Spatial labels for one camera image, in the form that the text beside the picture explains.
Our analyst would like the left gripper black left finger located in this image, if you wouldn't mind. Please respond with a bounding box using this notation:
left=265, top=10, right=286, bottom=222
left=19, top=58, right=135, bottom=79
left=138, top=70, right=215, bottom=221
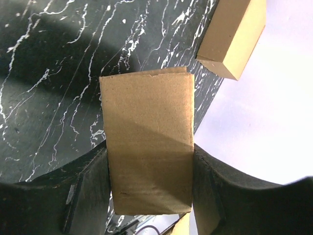
left=0, top=142, right=111, bottom=235

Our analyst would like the yellow flat board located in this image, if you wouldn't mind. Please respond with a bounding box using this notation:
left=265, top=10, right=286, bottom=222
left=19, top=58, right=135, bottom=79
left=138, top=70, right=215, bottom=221
left=168, top=213, right=190, bottom=235

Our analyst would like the closed brown cardboard box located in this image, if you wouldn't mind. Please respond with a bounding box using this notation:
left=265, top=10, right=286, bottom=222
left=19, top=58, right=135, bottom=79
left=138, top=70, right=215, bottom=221
left=196, top=0, right=267, bottom=81

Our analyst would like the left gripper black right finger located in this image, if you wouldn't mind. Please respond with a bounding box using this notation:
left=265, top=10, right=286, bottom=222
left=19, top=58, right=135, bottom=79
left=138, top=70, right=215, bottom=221
left=193, top=146, right=313, bottom=235

